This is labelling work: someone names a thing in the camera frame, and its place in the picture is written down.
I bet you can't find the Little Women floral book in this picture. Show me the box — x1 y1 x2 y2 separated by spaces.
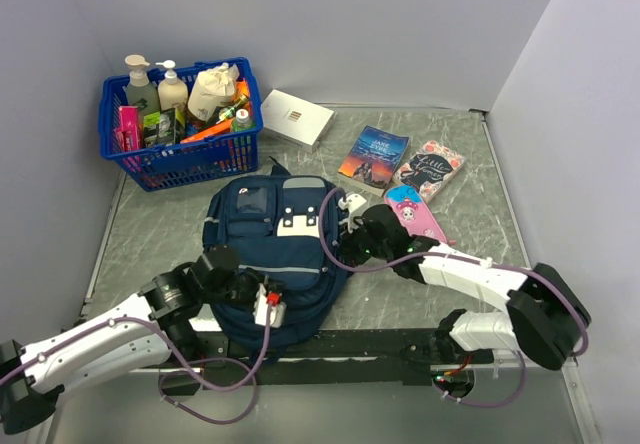
393 140 466 204

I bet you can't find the pink pencil case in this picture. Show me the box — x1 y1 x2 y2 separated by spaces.
384 185 449 244

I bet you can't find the cream pump bottle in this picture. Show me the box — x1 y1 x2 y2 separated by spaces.
157 60 189 114

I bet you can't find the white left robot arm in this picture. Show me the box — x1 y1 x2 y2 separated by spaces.
1 246 269 435

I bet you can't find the green bottle white cap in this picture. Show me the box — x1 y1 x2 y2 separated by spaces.
231 108 254 132

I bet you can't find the pink box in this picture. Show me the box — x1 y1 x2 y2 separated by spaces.
115 106 143 152

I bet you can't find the blue plastic basket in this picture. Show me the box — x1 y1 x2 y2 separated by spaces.
98 57 263 192

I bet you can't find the navy blue student backpack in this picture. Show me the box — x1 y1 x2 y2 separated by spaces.
202 162 350 360

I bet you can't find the beige paper bag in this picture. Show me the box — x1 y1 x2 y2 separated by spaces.
187 62 240 122

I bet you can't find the green black box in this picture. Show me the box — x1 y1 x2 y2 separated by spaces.
142 108 186 148

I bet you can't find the white paperback book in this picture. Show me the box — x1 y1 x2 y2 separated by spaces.
261 89 335 153

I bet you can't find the Jane Eyre blue book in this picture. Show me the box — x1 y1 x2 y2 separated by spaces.
337 126 409 197

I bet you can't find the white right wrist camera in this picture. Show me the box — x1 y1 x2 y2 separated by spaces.
338 193 368 233

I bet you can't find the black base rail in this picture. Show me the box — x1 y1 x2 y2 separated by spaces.
149 328 494 397

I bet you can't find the grey-green pump bottle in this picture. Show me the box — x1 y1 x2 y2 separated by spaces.
125 54 160 118

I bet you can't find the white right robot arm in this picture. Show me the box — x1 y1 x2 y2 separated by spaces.
339 204 592 370

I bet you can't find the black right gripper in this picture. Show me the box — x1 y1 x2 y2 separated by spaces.
339 215 392 267

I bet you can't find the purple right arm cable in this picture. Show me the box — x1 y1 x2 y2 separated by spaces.
317 186 589 409

